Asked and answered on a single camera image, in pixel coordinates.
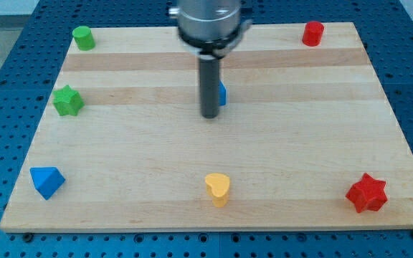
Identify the red star block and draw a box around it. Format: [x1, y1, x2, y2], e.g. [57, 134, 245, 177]
[346, 173, 388, 213]

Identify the green cylinder block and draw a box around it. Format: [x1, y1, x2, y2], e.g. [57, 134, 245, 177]
[72, 26, 95, 51]

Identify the yellow heart block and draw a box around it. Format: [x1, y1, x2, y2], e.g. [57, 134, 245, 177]
[204, 173, 231, 208]

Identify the green star block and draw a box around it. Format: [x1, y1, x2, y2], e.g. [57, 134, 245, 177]
[52, 85, 85, 116]

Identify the wooden board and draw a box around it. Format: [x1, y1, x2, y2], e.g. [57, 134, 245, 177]
[0, 22, 413, 233]

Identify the blue block behind rod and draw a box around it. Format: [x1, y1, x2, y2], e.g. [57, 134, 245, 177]
[219, 81, 227, 106]

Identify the red cylinder block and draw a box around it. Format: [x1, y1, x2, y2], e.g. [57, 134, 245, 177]
[302, 21, 325, 47]

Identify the blue triangle block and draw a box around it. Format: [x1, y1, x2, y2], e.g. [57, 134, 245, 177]
[29, 167, 65, 200]

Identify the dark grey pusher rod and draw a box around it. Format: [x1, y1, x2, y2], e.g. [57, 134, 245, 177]
[199, 55, 220, 119]

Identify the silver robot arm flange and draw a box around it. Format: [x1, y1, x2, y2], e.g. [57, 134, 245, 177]
[168, 0, 252, 59]

